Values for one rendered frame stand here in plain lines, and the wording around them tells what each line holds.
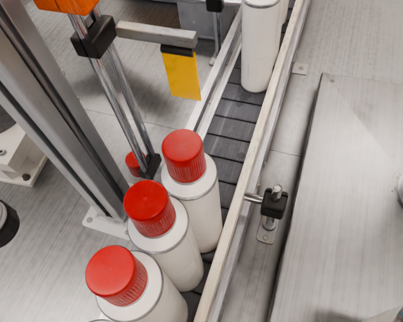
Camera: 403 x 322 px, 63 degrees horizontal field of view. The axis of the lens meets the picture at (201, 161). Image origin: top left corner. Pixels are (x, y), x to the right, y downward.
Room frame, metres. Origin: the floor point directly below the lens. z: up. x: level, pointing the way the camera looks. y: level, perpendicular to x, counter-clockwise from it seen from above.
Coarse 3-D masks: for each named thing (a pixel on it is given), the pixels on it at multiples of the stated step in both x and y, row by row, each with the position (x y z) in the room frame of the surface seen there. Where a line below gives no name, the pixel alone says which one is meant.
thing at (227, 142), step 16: (288, 16) 0.57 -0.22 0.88; (240, 64) 0.46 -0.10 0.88; (240, 80) 0.42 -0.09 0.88; (224, 96) 0.39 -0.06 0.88; (240, 96) 0.38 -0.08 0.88; (256, 96) 0.37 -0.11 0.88; (224, 112) 0.35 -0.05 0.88; (240, 112) 0.34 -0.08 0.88; (256, 112) 0.34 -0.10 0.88; (224, 128) 0.32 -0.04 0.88; (240, 128) 0.31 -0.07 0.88; (208, 144) 0.29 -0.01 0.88; (224, 144) 0.29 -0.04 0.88; (240, 144) 0.28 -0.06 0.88; (224, 160) 0.26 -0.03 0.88; (240, 160) 0.25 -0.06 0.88; (224, 176) 0.23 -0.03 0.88; (224, 192) 0.21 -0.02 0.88; (224, 208) 0.19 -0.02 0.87; (224, 224) 0.16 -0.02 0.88; (208, 256) 0.12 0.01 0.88; (208, 272) 0.10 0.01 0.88; (192, 304) 0.07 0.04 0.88; (192, 320) 0.05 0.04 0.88
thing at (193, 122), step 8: (240, 8) 0.50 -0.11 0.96; (240, 16) 0.48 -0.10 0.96; (232, 24) 0.46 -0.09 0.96; (240, 24) 0.46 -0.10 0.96; (232, 32) 0.44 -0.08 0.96; (232, 40) 0.42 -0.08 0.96; (224, 48) 0.41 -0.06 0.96; (224, 56) 0.39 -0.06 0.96; (216, 64) 0.37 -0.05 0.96; (224, 64) 0.38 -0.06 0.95; (216, 72) 0.36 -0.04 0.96; (208, 80) 0.34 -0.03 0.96; (216, 80) 0.35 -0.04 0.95; (208, 88) 0.33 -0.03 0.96; (208, 96) 0.31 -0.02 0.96; (200, 104) 0.30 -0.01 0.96; (192, 112) 0.29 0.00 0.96; (200, 112) 0.29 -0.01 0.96; (192, 120) 0.28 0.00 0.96; (200, 120) 0.28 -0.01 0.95; (184, 128) 0.27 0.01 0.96; (192, 128) 0.26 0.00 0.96; (136, 248) 0.12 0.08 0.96; (112, 320) 0.05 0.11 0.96
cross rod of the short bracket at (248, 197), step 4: (248, 192) 0.19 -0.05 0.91; (244, 196) 0.18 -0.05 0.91; (248, 196) 0.18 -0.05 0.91; (252, 196) 0.18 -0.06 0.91; (256, 196) 0.18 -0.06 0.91; (260, 196) 0.18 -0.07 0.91; (244, 200) 0.18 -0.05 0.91; (248, 200) 0.18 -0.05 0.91; (252, 200) 0.17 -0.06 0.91; (256, 200) 0.17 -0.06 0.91; (260, 200) 0.17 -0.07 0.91; (260, 204) 0.17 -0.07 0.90
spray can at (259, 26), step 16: (256, 0) 0.39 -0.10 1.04; (272, 0) 0.38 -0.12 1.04; (256, 16) 0.38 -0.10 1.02; (272, 16) 0.38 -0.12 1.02; (256, 32) 0.38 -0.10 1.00; (272, 32) 0.38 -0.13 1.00; (256, 48) 0.38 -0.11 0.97; (272, 48) 0.38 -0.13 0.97; (256, 64) 0.38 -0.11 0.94; (272, 64) 0.39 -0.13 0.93; (256, 80) 0.38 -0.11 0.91
